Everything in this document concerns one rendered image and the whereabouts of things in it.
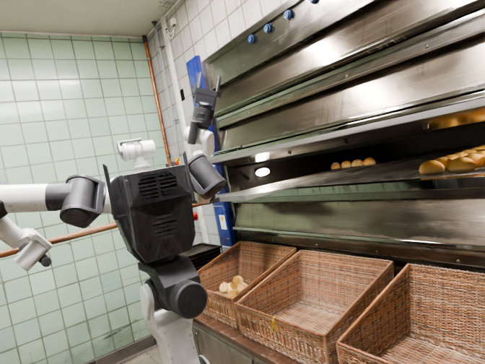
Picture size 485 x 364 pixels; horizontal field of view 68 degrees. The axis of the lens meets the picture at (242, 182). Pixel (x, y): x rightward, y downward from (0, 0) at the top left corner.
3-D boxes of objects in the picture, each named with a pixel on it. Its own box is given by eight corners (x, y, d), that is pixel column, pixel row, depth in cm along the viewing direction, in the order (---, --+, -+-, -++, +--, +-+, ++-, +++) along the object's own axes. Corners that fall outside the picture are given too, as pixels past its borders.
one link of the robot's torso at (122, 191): (223, 250, 121) (203, 146, 119) (119, 282, 106) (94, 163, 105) (195, 241, 148) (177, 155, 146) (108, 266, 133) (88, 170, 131)
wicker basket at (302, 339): (309, 297, 198) (300, 248, 197) (407, 323, 152) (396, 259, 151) (238, 334, 170) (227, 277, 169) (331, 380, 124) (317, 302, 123)
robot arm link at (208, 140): (214, 129, 153) (215, 158, 160) (197, 125, 157) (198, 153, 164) (206, 134, 149) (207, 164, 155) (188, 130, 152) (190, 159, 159)
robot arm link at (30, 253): (9, 256, 136) (10, 258, 127) (32, 233, 141) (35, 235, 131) (34, 274, 140) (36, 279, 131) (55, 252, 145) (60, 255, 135)
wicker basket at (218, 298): (247, 279, 248) (239, 240, 247) (307, 295, 203) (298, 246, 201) (184, 305, 220) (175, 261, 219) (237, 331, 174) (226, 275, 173)
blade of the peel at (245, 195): (246, 201, 183) (245, 195, 183) (196, 202, 229) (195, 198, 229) (297, 186, 203) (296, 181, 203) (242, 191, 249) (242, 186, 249)
